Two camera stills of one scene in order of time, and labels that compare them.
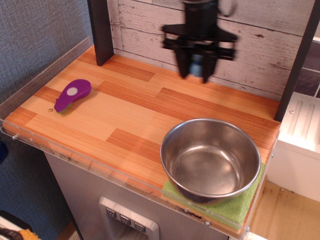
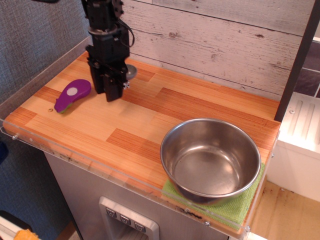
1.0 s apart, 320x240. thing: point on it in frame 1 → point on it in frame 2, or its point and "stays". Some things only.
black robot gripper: [200, 39] → [108, 54]
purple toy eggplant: [74, 89] stays
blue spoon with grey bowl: [196, 65] → [131, 72]
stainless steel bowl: [208, 161] stays
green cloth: [233, 211] stays
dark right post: [305, 46] stays
